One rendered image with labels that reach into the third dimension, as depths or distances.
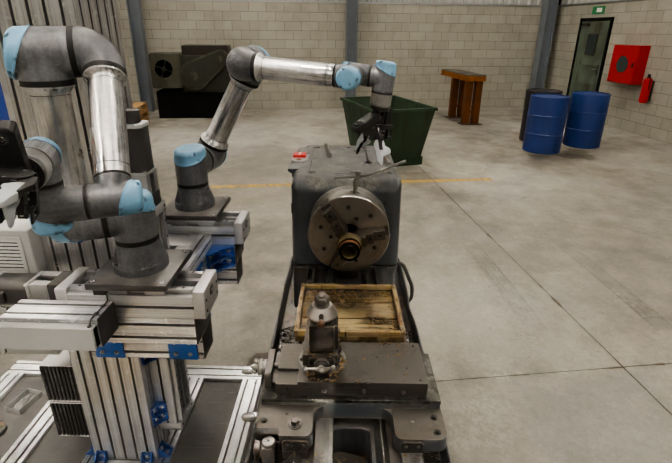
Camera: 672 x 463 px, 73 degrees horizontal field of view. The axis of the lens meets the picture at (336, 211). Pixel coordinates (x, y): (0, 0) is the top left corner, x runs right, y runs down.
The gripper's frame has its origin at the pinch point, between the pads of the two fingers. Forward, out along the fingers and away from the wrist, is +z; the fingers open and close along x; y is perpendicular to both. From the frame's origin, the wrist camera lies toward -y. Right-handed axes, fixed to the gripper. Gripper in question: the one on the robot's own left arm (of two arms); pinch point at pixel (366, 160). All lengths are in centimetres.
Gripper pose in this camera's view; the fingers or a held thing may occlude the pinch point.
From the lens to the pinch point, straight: 170.7
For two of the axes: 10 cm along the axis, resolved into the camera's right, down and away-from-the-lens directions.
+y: 8.2, -1.1, 5.6
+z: -1.3, 9.2, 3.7
